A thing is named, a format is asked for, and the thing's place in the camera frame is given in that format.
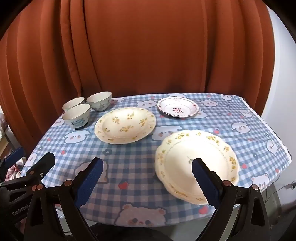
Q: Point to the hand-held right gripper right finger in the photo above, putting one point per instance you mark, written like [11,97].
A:
[205,183]

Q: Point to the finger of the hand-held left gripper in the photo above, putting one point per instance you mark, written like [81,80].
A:
[13,157]
[45,164]

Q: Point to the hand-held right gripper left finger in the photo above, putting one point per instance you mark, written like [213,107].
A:
[89,183]

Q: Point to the scalloped yellow floral plate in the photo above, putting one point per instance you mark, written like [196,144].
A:
[185,148]

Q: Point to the blue print white bowl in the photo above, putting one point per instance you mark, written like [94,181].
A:
[76,115]

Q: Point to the plain white bowl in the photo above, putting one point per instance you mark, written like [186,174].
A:
[71,102]

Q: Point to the round yellow floral plate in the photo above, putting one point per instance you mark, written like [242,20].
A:
[124,125]

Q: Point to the red patterned scalloped plate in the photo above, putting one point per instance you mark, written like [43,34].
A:
[178,106]

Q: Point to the leaf pattern white bowl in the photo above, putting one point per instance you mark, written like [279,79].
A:
[99,100]

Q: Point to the pink white cloth pile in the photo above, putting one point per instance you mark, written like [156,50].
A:
[13,171]

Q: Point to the blue checked bear tablecloth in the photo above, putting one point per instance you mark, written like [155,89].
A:
[134,157]

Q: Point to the orange curtain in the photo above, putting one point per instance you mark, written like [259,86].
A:
[138,46]

